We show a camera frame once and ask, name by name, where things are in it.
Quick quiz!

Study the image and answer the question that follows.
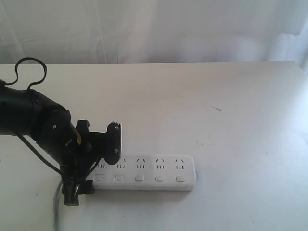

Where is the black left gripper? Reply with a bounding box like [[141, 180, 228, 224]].
[[47, 119, 107, 206]]

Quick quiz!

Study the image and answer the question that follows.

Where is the white five-outlet power strip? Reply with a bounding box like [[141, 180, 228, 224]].
[[87, 155, 196, 191]]

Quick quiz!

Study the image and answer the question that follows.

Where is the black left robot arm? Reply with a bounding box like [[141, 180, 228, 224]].
[[0, 81, 99, 206]]

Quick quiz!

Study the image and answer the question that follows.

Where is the white curtain backdrop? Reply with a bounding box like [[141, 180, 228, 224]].
[[0, 0, 308, 71]]

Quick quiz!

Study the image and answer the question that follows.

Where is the grey cable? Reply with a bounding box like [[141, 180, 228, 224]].
[[52, 180, 64, 231]]

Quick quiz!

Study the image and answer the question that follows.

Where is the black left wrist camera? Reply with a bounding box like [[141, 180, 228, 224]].
[[105, 122, 122, 165]]

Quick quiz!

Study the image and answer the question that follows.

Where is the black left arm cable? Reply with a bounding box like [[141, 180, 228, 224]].
[[0, 57, 48, 91]]

